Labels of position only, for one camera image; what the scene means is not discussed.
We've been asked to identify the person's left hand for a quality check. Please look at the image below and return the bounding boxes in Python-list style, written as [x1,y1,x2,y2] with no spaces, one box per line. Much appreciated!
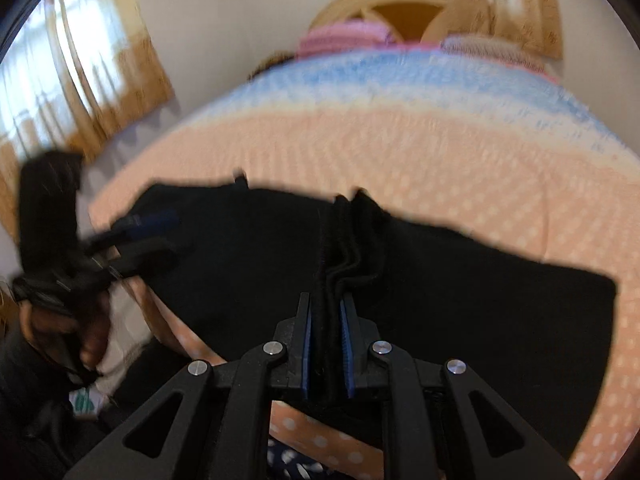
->
[22,291,113,372]

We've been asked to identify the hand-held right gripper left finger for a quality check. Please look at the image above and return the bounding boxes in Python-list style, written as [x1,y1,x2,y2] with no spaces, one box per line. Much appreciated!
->
[62,292,313,480]

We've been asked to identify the striped pillow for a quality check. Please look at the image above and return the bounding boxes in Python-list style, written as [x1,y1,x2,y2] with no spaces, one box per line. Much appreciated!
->
[440,35,558,81]

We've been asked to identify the navy white-patterned cloth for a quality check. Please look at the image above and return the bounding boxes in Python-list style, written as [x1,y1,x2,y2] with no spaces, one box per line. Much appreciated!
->
[266,437,333,480]

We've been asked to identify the white green patterned packet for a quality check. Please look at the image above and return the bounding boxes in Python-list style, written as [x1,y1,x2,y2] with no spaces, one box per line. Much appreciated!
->
[69,386,110,420]

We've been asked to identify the beige floral window curtain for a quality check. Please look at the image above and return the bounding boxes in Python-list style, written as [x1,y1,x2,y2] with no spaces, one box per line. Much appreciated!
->
[0,0,176,231]
[347,0,566,58]

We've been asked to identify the cream wooden headboard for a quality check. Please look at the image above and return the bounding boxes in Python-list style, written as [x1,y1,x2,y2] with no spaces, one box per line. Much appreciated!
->
[305,0,481,43]

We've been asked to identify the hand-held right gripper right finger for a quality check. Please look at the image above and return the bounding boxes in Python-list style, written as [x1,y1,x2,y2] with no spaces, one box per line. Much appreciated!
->
[340,294,581,480]

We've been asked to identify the brown patterned bundle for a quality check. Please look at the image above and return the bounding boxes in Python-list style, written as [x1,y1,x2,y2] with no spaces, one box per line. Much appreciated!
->
[247,50,301,81]

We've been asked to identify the polka-dot bed sheet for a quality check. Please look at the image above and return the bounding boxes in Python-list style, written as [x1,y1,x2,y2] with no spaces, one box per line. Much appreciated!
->
[90,45,640,480]

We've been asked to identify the folded pink blanket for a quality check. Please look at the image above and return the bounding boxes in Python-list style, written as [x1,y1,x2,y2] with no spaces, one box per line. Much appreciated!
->
[295,19,393,58]

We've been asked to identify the black pants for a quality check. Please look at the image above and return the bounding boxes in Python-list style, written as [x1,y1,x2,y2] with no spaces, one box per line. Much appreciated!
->
[90,180,618,461]

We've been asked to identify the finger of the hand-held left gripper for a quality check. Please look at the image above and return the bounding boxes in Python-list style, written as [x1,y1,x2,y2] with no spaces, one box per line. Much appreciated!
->
[90,241,177,282]
[92,209,182,252]

